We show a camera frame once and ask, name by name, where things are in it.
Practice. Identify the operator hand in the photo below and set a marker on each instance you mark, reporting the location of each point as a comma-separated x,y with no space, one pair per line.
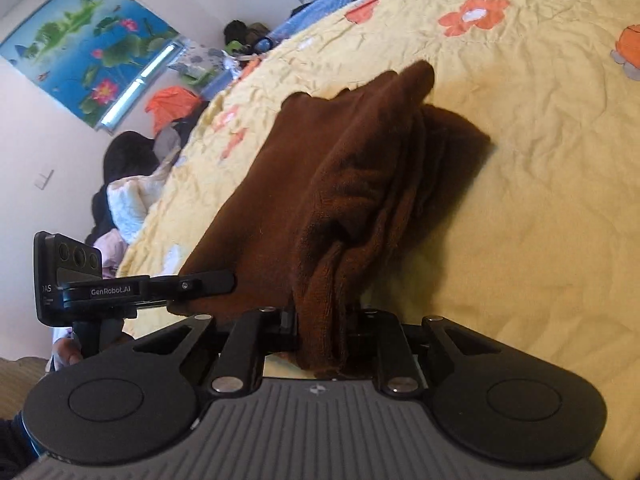
65,352

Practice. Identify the orange plastic bag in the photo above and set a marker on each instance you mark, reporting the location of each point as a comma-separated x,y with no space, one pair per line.
170,104

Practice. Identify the lotus flower wall poster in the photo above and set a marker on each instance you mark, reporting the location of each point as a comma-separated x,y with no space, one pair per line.
95,57

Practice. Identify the white fluffy garment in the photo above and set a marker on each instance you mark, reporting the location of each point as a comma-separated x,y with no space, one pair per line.
130,200

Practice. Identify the black garment beside bed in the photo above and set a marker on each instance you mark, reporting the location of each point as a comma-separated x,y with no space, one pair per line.
129,154

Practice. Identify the brown knit sweater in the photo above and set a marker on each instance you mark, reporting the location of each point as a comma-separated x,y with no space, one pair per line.
340,187

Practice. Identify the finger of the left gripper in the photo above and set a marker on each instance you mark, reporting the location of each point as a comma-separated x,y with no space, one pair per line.
180,290

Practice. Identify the yellow floral bed sheet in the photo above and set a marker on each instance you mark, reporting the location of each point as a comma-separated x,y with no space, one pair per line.
543,253

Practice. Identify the blue quilted blanket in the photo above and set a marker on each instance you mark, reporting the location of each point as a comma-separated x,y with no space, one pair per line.
306,17

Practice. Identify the dark bag on bedside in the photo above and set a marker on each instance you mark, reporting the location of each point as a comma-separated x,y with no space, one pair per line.
243,39

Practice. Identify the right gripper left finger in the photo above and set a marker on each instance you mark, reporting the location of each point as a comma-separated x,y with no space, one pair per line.
254,336

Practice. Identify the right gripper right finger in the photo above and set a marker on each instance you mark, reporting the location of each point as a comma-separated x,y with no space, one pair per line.
395,371

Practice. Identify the floral patterned pillow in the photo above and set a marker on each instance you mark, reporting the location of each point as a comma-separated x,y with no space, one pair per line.
197,64

